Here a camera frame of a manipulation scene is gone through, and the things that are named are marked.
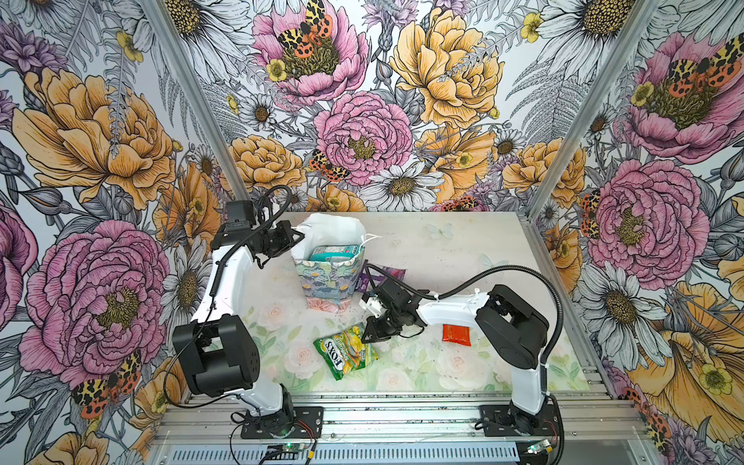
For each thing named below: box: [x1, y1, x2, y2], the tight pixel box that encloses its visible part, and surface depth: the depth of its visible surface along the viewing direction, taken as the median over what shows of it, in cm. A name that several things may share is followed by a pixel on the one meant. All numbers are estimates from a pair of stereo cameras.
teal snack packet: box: [310, 244, 362, 262], surface depth 91 cm
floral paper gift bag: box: [290, 212, 368, 312], surface depth 87 cm
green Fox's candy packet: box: [312, 322, 379, 382], surface depth 85 cm
